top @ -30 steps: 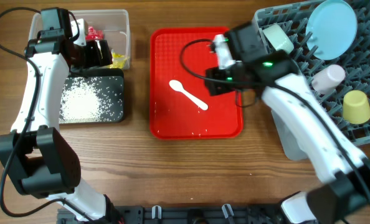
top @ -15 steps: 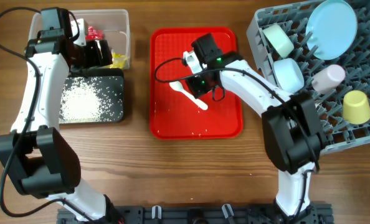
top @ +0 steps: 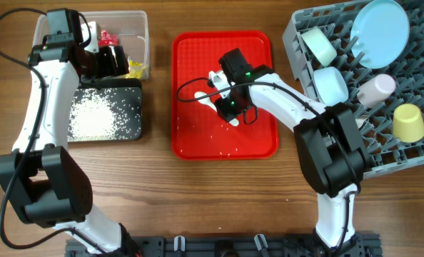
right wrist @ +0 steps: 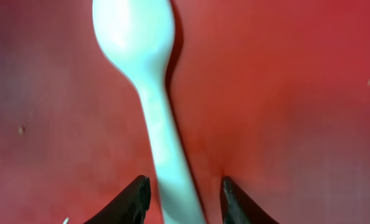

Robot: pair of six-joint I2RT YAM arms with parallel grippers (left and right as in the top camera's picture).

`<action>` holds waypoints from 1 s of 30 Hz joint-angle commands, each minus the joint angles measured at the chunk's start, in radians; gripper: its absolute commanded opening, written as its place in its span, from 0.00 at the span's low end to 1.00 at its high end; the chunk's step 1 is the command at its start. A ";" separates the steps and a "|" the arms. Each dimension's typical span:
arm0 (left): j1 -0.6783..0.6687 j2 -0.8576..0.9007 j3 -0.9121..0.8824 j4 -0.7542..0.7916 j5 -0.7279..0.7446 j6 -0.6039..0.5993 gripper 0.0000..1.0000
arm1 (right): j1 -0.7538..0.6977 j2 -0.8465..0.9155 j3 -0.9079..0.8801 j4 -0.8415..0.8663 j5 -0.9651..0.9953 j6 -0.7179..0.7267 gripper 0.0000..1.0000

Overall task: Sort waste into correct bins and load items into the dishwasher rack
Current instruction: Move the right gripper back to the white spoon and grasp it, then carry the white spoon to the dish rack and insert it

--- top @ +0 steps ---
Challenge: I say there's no white plastic spoon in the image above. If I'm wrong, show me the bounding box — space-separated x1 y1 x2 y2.
193 91 241 128

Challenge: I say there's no red strawberry candy wrapper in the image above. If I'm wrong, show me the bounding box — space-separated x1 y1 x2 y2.
98 30 119 46

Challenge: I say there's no yellow foil wrapper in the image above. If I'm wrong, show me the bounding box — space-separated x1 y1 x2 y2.
124 59 147 79

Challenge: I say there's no mint green bowl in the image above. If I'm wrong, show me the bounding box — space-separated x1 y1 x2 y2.
301 27 337 67

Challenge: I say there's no light blue small bowl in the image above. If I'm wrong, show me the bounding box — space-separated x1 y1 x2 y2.
313 67 349 106

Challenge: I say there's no white plastic cup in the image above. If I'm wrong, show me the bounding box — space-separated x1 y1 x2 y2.
357 74 396 108

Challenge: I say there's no light blue plate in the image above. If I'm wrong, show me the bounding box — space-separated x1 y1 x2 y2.
350 0 410 69

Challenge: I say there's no yellow plastic cup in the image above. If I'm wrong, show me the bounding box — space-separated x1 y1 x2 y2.
393 104 424 143

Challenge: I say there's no white plastic fork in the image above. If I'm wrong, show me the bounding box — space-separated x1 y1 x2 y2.
355 115 370 129

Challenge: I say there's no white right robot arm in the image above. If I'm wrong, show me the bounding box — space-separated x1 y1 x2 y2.
208 49 370 256

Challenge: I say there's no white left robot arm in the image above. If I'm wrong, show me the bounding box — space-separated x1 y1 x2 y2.
0 8 143 256

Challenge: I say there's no grey dishwasher rack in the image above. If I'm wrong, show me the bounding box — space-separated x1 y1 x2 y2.
283 1 424 178

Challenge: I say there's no red plastic tray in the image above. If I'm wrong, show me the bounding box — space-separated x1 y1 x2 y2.
171 31 279 161

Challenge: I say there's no clear plastic bin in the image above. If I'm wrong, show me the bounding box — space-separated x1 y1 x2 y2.
33 11 149 79

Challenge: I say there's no black tray with rice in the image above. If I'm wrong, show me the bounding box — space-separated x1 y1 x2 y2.
68 79 143 143

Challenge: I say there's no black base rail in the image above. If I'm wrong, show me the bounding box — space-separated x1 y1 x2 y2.
64 233 383 257

